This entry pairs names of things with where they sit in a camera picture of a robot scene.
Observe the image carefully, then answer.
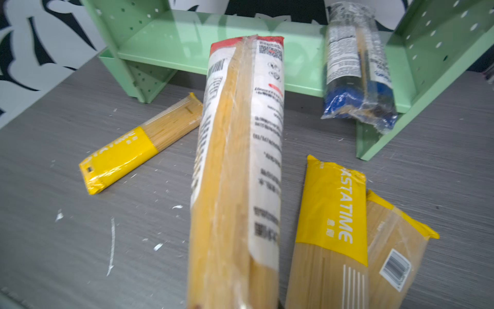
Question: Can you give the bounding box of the red spaghetti pack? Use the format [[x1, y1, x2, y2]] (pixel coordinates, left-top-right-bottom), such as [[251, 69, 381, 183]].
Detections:
[[187, 36, 285, 308]]

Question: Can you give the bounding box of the grey blue spaghetti pack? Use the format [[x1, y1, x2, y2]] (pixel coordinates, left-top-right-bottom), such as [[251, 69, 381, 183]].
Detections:
[[322, 1, 398, 135]]

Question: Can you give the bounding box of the yellow Pastatime spaghetti bag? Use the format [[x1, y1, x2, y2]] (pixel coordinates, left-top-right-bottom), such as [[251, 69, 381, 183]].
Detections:
[[285, 155, 370, 308]]

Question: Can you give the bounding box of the brown cardboard pasta box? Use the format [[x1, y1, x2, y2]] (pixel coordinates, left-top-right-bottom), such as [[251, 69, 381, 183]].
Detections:
[[367, 190, 440, 308]]

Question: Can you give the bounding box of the green two-tier shelf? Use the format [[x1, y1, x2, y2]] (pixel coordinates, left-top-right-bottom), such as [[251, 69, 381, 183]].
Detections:
[[80, 0, 494, 162]]

